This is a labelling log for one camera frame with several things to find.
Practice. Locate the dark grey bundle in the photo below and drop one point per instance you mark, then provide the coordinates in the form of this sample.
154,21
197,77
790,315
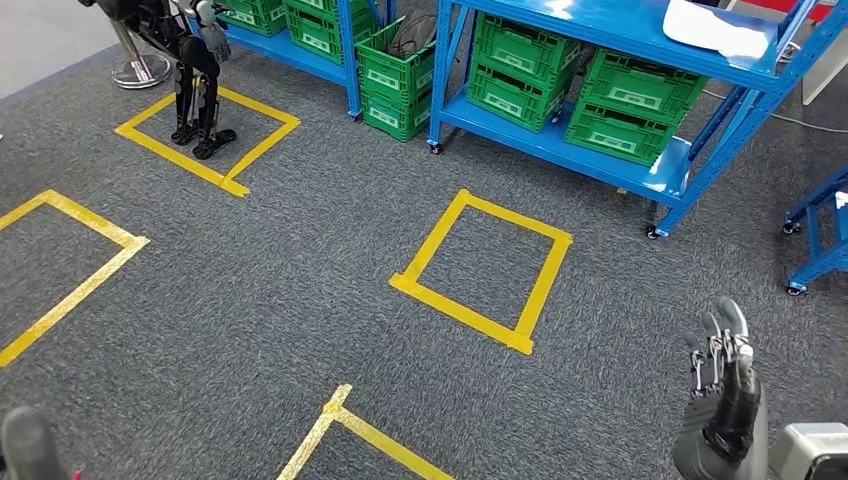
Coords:
414,30

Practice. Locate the chrome round base stand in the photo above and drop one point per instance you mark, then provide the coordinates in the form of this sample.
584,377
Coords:
139,73

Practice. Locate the yellow floor tape square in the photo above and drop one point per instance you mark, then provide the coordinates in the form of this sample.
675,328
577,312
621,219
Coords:
99,218
430,238
265,108

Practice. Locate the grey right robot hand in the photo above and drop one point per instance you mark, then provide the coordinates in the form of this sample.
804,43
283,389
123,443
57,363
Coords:
725,424

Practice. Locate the white desk panel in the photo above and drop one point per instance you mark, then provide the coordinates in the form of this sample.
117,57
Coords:
825,76

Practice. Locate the white flat panel part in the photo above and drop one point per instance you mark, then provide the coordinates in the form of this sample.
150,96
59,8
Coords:
715,30

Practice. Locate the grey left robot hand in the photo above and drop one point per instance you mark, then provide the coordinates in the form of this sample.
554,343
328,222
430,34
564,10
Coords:
30,450

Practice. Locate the black humanoid robot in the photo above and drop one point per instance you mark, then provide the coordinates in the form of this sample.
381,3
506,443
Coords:
192,60

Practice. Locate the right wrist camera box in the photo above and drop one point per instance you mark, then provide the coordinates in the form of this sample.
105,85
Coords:
811,454

